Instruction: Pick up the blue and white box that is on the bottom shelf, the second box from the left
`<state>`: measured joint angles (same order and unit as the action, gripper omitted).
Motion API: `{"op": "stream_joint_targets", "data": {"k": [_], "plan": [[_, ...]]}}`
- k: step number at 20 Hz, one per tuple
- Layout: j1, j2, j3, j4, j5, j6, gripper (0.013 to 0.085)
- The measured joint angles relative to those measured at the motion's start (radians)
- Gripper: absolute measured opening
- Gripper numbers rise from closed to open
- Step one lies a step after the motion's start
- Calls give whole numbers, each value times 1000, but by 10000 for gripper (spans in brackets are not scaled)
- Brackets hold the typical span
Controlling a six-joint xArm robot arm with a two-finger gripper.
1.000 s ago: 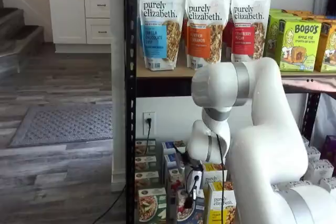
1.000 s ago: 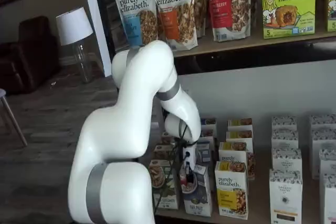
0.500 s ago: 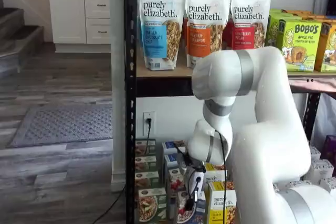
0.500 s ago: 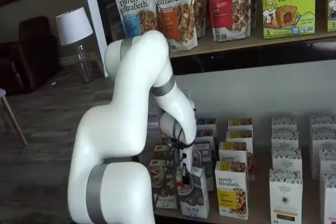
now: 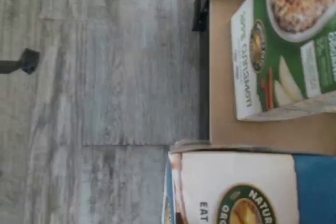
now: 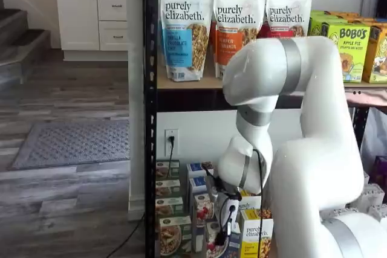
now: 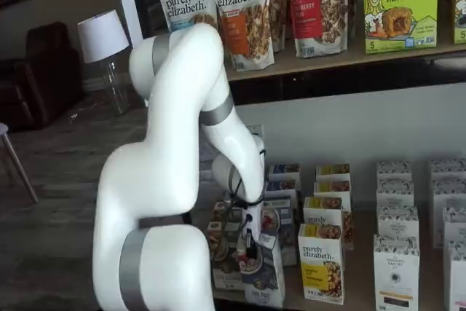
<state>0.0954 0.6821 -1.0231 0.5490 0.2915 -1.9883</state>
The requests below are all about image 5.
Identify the green apple cinnamon oatmeal box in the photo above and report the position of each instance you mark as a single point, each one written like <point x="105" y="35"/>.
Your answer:
<point x="283" y="64"/>

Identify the blue flax oatmeal box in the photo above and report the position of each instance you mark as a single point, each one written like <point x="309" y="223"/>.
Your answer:
<point x="236" y="182"/>

